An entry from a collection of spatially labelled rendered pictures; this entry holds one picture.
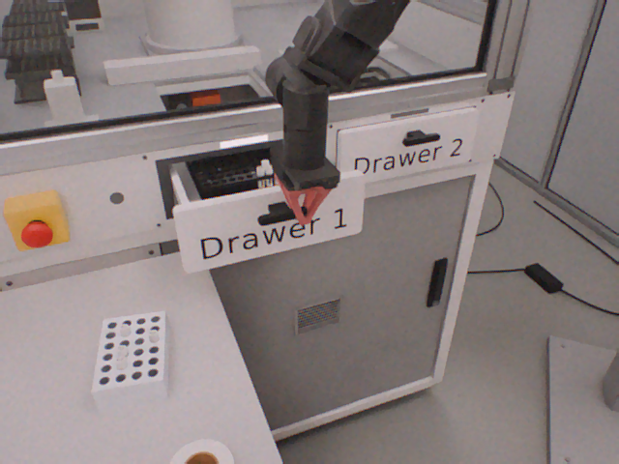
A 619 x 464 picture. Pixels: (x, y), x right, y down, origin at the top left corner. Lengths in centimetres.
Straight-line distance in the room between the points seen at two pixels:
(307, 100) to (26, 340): 52
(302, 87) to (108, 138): 33
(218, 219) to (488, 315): 139
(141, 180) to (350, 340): 68
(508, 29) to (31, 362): 94
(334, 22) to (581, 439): 136
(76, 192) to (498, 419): 130
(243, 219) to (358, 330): 62
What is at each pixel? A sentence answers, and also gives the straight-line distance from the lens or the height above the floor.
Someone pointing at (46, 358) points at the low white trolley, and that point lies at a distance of 81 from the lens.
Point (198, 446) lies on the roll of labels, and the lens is 62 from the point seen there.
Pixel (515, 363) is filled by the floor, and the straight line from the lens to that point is 185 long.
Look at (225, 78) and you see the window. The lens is 85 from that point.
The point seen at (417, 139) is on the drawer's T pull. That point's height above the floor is 91.
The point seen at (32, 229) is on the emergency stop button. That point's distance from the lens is 83.
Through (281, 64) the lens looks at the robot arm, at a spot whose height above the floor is 110.
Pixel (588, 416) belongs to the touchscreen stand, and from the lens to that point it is 175.
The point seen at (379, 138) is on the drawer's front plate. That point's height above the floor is 91.
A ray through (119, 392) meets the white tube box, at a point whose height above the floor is 79.
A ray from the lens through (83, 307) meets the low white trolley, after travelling 87.
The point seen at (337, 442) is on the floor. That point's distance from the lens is 156.
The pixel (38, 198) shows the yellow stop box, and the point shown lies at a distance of 86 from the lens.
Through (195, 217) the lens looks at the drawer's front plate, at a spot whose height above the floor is 91.
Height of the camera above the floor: 131
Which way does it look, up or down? 36 degrees down
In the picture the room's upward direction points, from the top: straight up
